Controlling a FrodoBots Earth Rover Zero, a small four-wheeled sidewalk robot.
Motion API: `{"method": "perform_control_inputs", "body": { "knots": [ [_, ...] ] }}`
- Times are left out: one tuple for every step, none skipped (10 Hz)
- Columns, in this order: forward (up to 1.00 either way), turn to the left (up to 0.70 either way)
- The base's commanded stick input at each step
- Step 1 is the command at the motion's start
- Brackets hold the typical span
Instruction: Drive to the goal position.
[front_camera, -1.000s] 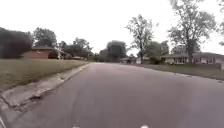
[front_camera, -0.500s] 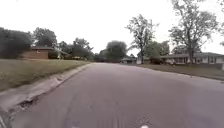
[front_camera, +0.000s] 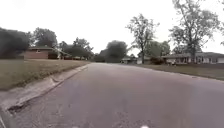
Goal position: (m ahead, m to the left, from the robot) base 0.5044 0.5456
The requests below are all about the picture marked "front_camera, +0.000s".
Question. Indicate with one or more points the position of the dry grass lawn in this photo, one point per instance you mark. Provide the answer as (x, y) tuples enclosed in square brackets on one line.
[(26, 71)]

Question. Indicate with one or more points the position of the grey asphalt road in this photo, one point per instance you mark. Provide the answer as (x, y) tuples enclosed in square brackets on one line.
[(126, 96)]

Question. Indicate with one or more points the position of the leafy tree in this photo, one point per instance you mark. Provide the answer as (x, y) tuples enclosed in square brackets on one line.
[(45, 36), (159, 48)]

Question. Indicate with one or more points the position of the bush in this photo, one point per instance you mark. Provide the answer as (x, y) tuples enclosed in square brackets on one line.
[(156, 61)]

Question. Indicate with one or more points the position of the pale concrete kerb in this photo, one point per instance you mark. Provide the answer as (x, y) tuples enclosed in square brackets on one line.
[(33, 90)]

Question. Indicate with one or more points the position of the dark round tree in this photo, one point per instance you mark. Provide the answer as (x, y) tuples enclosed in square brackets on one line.
[(115, 51)]

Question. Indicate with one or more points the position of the dark dense tree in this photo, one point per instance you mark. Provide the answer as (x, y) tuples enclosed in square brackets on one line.
[(11, 43)]

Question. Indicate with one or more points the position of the group of trees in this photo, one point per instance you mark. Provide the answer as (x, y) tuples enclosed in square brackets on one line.
[(78, 48)]

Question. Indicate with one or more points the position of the long low house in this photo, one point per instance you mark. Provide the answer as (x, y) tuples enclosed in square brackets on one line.
[(200, 58)]

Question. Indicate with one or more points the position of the big sparse tree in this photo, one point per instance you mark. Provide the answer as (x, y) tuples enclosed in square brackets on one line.
[(195, 26)]

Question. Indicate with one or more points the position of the red brick house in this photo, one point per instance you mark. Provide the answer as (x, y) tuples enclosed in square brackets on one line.
[(38, 53)]

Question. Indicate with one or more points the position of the slender tall tree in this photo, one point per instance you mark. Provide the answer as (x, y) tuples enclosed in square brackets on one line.
[(143, 33)]

